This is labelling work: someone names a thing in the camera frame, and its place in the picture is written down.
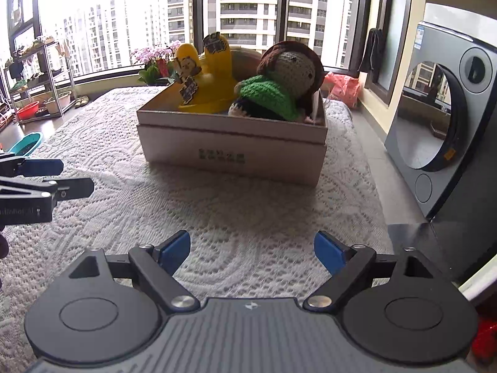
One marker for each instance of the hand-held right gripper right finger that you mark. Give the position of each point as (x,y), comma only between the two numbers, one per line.
(330,250)

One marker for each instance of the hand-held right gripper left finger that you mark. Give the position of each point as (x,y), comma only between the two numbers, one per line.
(176,246)

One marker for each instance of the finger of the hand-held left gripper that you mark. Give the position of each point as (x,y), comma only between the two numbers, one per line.
(42,167)
(75,188)

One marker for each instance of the pink cardboard box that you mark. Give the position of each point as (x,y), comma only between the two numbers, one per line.
(233,151)

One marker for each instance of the yellow plush toy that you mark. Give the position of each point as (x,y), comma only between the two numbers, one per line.
(217,81)

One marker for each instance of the crochet doll with green scarf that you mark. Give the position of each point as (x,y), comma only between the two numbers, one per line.
(289,66)

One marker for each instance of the teal plastic basin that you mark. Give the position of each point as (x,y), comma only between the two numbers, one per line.
(23,145)

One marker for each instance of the red plastic basin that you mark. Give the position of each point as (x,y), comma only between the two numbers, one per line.
(28,112)

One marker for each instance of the white lace tablecloth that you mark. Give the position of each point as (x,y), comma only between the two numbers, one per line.
(233,217)

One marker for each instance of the white rectangular planter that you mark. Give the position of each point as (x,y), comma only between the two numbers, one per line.
(58,103)

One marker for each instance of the metal shoe rack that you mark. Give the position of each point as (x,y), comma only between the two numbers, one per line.
(35,81)

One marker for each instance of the row of shoes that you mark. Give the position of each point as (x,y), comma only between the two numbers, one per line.
(39,40)

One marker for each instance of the potted pink orchid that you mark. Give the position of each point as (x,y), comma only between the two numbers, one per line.
(155,68)

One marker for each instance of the pink plastic bag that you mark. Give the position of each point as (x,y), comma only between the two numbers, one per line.
(343,87)

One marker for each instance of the grey washing machine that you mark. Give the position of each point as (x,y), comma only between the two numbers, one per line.
(466,143)

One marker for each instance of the red plastic bag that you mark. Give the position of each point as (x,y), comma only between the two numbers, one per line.
(487,330)

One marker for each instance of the dark framed frosted window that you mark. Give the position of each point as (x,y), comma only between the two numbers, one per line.
(392,35)

